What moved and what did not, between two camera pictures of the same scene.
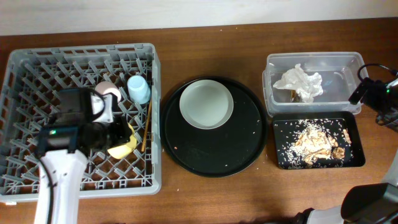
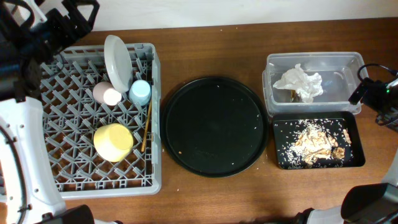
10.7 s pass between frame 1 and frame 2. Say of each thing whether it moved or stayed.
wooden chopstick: stayed
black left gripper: moved
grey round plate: moved
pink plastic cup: stayed
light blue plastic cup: stayed
